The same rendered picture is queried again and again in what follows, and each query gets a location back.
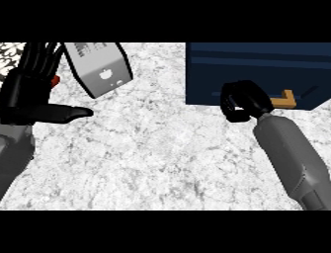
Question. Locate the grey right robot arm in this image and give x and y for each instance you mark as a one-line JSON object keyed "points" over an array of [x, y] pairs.
{"points": [[296, 161]]}

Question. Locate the red cup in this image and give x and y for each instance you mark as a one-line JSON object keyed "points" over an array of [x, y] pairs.
{"points": [[55, 80]]}

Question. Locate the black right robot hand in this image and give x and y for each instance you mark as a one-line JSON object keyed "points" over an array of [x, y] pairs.
{"points": [[242, 97]]}

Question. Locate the grey box appliance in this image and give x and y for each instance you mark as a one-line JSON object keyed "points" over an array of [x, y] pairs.
{"points": [[99, 67]]}

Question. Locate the dark blue drawer cabinet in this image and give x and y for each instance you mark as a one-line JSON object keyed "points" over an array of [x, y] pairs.
{"points": [[265, 72]]}

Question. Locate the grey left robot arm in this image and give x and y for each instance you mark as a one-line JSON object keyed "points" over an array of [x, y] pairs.
{"points": [[0, 154]]}

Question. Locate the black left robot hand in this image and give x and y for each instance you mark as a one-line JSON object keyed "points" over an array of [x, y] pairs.
{"points": [[24, 99]]}

